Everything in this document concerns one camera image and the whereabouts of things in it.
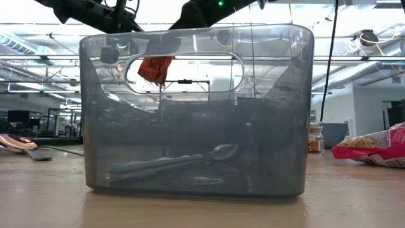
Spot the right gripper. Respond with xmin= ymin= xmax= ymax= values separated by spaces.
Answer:
xmin=144 ymin=30 xmax=183 ymax=58

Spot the silver spoon light-blue handle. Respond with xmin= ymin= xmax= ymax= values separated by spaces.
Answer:
xmin=109 ymin=142 xmax=240 ymax=183

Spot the grey transparent plastic bin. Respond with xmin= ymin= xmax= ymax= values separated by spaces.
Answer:
xmin=78 ymin=24 xmax=315 ymax=200
xmin=158 ymin=96 xmax=287 ymax=191

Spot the small glass jar brown lid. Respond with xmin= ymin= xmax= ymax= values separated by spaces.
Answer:
xmin=308 ymin=122 xmax=325 ymax=156

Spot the red ramen noodle packet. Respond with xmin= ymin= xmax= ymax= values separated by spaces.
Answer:
xmin=331 ymin=122 xmax=405 ymax=168

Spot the blue bowl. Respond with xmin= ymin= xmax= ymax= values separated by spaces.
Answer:
xmin=321 ymin=122 xmax=348 ymax=150

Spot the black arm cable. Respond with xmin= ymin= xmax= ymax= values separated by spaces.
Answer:
xmin=319 ymin=0 xmax=339 ymax=123

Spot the iridescent spoon blue handle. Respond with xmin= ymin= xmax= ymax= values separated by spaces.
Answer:
xmin=0 ymin=145 xmax=53 ymax=162

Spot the black ceiling cable reel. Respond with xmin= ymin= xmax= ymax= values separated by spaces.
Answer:
xmin=359 ymin=28 xmax=380 ymax=48

